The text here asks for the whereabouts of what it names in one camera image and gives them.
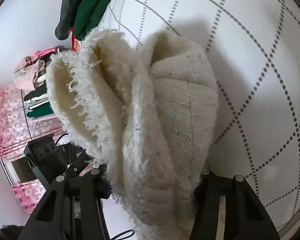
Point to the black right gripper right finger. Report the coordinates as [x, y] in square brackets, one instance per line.
[228, 208]

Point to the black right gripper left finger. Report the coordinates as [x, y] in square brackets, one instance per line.
[70, 209]

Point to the white fuzzy knit sweater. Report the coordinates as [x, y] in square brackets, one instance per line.
[148, 114]

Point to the hanging clothes rack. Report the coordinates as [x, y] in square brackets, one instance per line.
[30, 77]

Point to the pink lace curtain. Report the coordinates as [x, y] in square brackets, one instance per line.
[16, 129]

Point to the green striped knit garment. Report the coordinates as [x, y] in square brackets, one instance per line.
[89, 14]

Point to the black folded garment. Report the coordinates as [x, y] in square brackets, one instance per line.
[67, 18]

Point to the red floral bed blanket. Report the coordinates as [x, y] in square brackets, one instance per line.
[254, 49]

